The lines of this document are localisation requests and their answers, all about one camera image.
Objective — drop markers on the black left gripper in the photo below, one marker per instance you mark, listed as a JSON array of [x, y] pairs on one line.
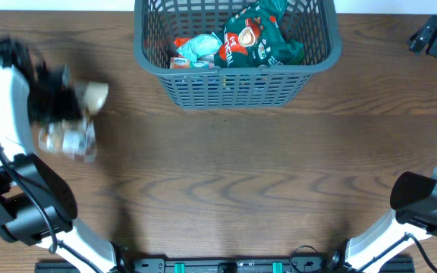
[[67, 107]]

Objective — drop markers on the beige cream snack pouch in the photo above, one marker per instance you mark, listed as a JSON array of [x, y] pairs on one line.
[[76, 139]]

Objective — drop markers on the multicolour tissue pack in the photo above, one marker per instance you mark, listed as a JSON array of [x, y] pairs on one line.
[[183, 63]]

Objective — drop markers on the orange spaghetti package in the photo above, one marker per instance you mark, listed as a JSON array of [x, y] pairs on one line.
[[180, 41]]

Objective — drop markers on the teal small snack packet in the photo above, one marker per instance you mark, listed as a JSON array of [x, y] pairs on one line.
[[199, 46]]

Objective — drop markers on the green Nescafe coffee bag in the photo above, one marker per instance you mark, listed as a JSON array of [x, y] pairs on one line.
[[252, 38]]

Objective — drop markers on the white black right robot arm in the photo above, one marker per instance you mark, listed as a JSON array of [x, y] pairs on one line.
[[413, 201]]

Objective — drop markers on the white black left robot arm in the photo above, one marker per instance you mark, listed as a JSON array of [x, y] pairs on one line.
[[37, 207]]

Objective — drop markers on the grey plastic mesh basket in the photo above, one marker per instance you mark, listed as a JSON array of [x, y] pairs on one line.
[[158, 23]]

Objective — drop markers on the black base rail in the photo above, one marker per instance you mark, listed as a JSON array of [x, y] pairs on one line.
[[300, 262]]

